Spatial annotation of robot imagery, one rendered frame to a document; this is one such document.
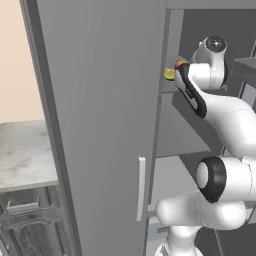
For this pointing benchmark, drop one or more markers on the orange tangerine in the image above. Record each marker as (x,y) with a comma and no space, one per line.
(179,63)

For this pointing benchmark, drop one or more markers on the yellow lemon wedge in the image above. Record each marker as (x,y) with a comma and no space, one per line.
(169,74)

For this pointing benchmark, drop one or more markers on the grey fridge door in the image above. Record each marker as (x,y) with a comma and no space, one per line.
(103,110)

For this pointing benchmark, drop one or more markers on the grey fridge body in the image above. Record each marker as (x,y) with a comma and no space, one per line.
(186,140)

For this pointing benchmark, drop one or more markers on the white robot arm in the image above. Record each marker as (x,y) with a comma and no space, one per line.
(233,120)

